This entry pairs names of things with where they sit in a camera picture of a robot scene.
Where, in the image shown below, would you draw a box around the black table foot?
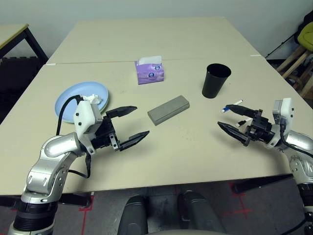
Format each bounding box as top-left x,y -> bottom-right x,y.
60,192 -> 94,208
231,174 -> 294,195

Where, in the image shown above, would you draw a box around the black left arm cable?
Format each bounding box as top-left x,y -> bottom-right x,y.
56,94 -> 92,179

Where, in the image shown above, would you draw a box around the grey glasses case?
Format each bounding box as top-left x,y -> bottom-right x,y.
147,95 -> 191,127

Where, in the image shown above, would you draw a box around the white marker blue cap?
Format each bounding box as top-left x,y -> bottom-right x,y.
221,99 -> 244,114

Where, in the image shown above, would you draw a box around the white tissue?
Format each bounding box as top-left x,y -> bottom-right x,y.
82,94 -> 103,105

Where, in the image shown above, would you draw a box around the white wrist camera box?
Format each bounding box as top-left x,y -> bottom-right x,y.
266,97 -> 294,149
74,100 -> 104,155

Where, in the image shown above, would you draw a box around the beige side table black legs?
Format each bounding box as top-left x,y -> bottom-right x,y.
0,23 -> 48,65

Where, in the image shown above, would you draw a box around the blue plate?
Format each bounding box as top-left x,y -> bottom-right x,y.
54,81 -> 110,123

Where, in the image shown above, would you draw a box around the grey robot leg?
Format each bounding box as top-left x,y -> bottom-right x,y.
118,195 -> 149,235
177,190 -> 226,235

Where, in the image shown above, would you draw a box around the black tripod rod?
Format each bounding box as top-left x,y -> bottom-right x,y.
266,33 -> 300,59

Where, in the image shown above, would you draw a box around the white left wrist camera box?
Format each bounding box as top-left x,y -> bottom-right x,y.
74,100 -> 104,155

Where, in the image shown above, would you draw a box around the yellow-green chair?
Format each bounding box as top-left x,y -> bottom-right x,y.
297,22 -> 313,53

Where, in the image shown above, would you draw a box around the purple tissue pack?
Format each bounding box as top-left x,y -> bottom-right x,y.
134,55 -> 165,85

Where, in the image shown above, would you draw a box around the grey right robot leg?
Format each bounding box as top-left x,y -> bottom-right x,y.
177,190 -> 226,235

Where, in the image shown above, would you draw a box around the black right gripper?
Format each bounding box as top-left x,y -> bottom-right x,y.
217,104 -> 275,147

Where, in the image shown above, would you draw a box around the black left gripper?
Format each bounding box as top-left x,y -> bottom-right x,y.
90,106 -> 150,152

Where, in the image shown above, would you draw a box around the grey left robot leg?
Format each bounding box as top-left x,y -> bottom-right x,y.
118,195 -> 149,235

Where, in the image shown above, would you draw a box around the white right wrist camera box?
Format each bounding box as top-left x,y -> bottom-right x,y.
266,97 -> 294,149

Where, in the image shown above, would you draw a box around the black plastic cup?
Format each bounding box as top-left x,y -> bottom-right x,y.
201,63 -> 232,99

